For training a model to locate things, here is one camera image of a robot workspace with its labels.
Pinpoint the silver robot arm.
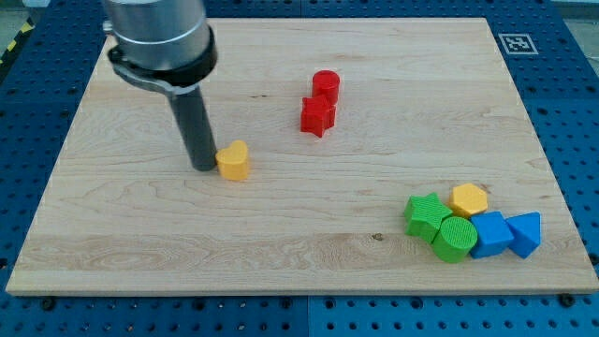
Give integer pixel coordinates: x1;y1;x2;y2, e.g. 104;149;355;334
102;0;218;99

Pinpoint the blue triangle block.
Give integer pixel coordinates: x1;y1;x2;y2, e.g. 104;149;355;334
505;212;542;259

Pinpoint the red star block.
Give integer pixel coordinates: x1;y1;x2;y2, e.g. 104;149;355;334
300;95;336;138

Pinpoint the yellow heart block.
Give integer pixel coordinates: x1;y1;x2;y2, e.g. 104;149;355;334
215;139;250;181

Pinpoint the red cylinder block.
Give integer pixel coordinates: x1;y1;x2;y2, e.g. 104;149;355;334
312;69;341;105

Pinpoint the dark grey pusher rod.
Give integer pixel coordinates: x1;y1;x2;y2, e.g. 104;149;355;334
168;84;216;171

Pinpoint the green star block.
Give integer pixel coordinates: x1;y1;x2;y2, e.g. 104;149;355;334
403;193;453;243

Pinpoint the wooden board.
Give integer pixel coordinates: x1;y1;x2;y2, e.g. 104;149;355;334
7;18;598;297

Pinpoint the yellow hexagon block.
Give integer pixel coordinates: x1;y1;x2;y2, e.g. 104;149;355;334
448;183;489;218

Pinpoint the green cylinder block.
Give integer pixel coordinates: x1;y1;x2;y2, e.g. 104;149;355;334
432;216;478;263

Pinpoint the blue cube block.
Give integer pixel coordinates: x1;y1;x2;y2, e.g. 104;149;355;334
470;211;514;258

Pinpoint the white fiducial marker tag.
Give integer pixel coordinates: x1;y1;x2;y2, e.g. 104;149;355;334
499;33;538;55

